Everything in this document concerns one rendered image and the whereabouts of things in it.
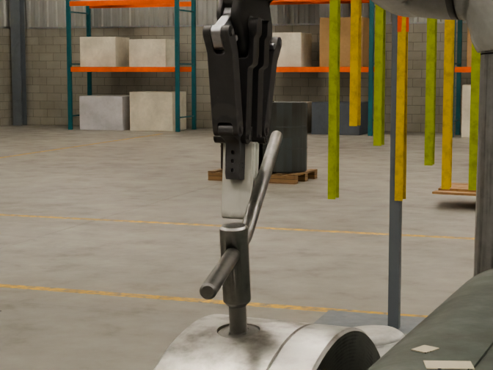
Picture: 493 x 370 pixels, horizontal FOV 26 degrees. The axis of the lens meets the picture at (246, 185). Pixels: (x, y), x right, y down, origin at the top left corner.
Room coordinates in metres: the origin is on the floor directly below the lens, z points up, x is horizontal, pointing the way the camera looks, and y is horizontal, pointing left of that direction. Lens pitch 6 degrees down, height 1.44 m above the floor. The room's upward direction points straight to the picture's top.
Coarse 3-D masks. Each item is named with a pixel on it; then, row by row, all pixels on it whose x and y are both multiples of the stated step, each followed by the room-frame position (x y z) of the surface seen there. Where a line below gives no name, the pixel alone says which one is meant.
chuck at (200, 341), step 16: (208, 320) 0.85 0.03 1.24; (224, 320) 0.85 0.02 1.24; (256, 320) 0.86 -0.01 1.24; (272, 320) 0.86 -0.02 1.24; (192, 336) 0.82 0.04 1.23; (208, 336) 0.82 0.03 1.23; (256, 336) 0.81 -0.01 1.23; (272, 336) 0.81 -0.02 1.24; (288, 336) 0.81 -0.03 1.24; (176, 352) 0.80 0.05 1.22; (192, 352) 0.80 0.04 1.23; (208, 352) 0.79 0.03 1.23; (224, 352) 0.79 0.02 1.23; (240, 352) 0.79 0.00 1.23; (256, 352) 0.79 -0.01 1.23; (272, 352) 0.78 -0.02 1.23; (160, 368) 0.79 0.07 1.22; (176, 368) 0.78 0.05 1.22; (192, 368) 0.78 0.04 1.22; (208, 368) 0.78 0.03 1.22; (224, 368) 0.77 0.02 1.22; (240, 368) 0.77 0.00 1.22; (256, 368) 0.77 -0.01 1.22
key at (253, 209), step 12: (276, 132) 1.04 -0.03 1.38; (276, 144) 1.01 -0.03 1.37; (264, 156) 0.99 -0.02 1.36; (276, 156) 1.00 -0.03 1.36; (264, 168) 0.97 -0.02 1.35; (264, 180) 0.95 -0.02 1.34; (252, 192) 0.93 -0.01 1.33; (264, 192) 0.93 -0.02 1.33; (252, 204) 0.90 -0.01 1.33; (252, 216) 0.89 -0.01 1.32; (252, 228) 0.87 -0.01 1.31; (228, 252) 0.80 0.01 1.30; (216, 264) 0.77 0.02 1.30; (228, 264) 0.77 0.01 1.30; (216, 276) 0.74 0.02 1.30; (204, 288) 0.72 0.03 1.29; (216, 288) 0.73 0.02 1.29
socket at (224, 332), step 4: (224, 328) 0.84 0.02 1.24; (228, 328) 0.84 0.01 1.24; (248, 328) 0.83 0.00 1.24; (252, 328) 0.83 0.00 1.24; (256, 328) 0.83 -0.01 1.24; (220, 332) 0.83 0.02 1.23; (224, 332) 0.83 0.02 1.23; (228, 332) 0.83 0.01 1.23; (248, 332) 0.82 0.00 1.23; (252, 332) 0.82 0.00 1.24; (256, 332) 0.82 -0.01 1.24; (224, 336) 0.82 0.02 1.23; (228, 336) 0.82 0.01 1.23; (232, 336) 0.82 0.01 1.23; (236, 336) 0.82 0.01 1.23; (240, 336) 0.82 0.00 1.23; (244, 336) 0.82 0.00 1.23
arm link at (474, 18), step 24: (456, 0) 1.41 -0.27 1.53; (480, 0) 1.39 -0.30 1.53; (480, 24) 1.40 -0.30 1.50; (480, 48) 1.41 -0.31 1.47; (480, 72) 1.43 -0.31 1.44; (480, 96) 1.42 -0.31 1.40; (480, 120) 1.42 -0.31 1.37; (480, 144) 1.41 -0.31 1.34; (480, 168) 1.41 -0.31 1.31; (480, 192) 1.41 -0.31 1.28; (480, 216) 1.40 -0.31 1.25; (480, 240) 1.40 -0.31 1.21; (480, 264) 1.40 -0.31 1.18
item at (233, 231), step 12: (228, 228) 0.81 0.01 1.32; (240, 228) 0.81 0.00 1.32; (228, 240) 0.81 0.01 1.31; (240, 240) 0.81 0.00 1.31; (240, 252) 0.81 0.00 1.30; (240, 264) 0.81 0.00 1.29; (228, 276) 0.81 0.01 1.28; (240, 276) 0.81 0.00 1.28; (228, 288) 0.81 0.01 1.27; (240, 288) 0.81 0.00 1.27; (228, 300) 0.82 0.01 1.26; (240, 300) 0.81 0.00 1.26; (240, 312) 0.82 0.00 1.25; (240, 324) 0.82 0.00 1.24
